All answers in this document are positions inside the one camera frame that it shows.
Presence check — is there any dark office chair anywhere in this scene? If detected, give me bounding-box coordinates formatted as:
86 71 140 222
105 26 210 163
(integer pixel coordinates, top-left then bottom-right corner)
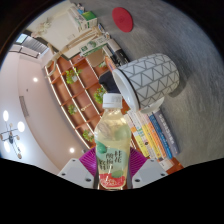
98 69 121 95

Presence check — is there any tall green and white carton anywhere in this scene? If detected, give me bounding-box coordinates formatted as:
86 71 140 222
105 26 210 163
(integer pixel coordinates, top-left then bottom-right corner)
79 34 111 57

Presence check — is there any white triangle-patterned mug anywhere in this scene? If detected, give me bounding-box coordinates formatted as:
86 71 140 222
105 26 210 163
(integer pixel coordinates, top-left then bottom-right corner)
111 53 181 114

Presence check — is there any clear yellow drink bottle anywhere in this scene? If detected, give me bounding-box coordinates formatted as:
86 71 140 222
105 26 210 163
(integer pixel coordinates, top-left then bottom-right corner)
93 93 132 191

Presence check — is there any stack of dark books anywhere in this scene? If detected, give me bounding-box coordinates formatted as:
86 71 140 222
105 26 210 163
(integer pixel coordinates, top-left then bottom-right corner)
103 38 131 71

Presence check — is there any branching ceiling lamp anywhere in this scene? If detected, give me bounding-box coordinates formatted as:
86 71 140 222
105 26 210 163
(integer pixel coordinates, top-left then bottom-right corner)
0 109 26 160

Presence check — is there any ceiling air vent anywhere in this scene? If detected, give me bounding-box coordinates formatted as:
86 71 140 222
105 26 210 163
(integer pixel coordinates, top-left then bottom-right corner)
18 95 30 118

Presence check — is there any stack of colourful books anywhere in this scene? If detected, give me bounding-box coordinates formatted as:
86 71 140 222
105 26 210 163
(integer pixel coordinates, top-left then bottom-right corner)
124 108 181 171

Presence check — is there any stack of white books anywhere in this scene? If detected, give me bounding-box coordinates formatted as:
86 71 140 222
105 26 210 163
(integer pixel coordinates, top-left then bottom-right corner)
68 3 85 30

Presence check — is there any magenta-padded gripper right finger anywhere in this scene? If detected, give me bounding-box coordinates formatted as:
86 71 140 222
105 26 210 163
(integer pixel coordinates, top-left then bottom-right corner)
129 148 169 189

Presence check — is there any flat round red coaster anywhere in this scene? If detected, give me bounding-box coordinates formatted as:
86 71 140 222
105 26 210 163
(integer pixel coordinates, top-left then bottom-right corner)
111 7 134 33

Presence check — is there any window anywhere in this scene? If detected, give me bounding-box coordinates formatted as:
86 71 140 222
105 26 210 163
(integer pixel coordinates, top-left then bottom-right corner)
14 33 28 45

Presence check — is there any tan chair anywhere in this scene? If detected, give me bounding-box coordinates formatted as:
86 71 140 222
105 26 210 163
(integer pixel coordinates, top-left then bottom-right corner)
85 49 106 68

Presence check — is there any orange wooden shelf unit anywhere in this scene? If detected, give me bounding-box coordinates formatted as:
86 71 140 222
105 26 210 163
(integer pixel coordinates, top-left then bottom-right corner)
44 54 184 175

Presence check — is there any wooden artist mannequin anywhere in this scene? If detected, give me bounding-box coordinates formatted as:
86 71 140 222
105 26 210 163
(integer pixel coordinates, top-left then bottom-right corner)
41 24 104 79

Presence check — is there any white vase with flowers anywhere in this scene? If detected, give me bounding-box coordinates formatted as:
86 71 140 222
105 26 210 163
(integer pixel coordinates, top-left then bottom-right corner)
31 8 68 38

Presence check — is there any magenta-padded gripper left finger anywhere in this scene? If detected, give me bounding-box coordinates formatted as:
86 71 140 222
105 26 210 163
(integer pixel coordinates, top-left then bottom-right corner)
57 148 98 189

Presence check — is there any grey curtain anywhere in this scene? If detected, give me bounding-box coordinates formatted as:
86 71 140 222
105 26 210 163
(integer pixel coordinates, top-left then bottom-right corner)
11 33 49 59

